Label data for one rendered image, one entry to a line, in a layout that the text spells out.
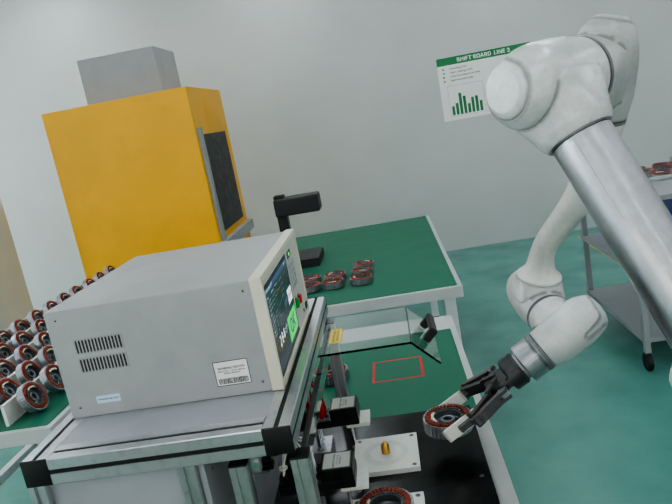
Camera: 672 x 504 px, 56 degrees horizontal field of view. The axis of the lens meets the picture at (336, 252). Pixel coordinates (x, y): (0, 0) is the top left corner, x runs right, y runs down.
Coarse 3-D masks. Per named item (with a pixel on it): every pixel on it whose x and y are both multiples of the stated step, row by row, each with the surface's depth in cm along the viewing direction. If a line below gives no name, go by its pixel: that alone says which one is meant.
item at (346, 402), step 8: (336, 400) 146; (344, 400) 145; (352, 400) 144; (328, 408) 147; (336, 408) 142; (344, 408) 141; (352, 408) 141; (304, 416) 146; (328, 416) 144; (336, 416) 142; (344, 416) 141; (352, 416) 141; (360, 416) 145; (368, 416) 144; (304, 424) 142; (320, 424) 142; (328, 424) 142; (336, 424) 142; (344, 424) 142; (352, 424) 141; (360, 424) 142; (368, 424) 142; (320, 432) 146; (320, 440) 144; (320, 448) 144
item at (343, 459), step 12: (324, 456) 123; (336, 456) 122; (348, 456) 121; (288, 468) 125; (324, 468) 118; (336, 468) 118; (348, 468) 117; (360, 468) 124; (324, 480) 118; (336, 480) 118; (348, 480) 117; (360, 480) 120; (288, 492) 119
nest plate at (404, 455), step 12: (360, 444) 152; (372, 444) 151; (396, 444) 149; (408, 444) 148; (360, 456) 147; (372, 456) 146; (384, 456) 145; (396, 456) 144; (408, 456) 143; (372, 468) 141; (384, 468) 140; (396, 468) 139; (408, 468) 139; (420, 468) 138
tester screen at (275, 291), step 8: (280, 272) 123; (272, 280) 115; (280, 280) 122; (288, 280) 130; (272, 288) 113; (280, 288) 121; (272, 296) 112; (280, 296) 119; (272, 304) 111; (280, 304) 118; (272, 312) 110; (280, 312) 117; (288, 312) 125; (272, 320) 109; (280, 320) 116; (272, 328) 108; (280, 328) 115; (288, 328) 122; (288, 336) 121; (280, 344) 112; (280, 352) 111; (288, 352) 118
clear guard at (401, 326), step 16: (336, 320) 157; (352, 320) 154; (368, 320) 152; (384, 320) 150; (400, 320) 148; (416, 320) 152; (352, 336) 143; (368, 336) 141; (384, 336) 140; (400, 336) 138; (416, 336) 140; (320, 352) 137; (336, 352) 135; (352, 352) 135; (432, 352) 136
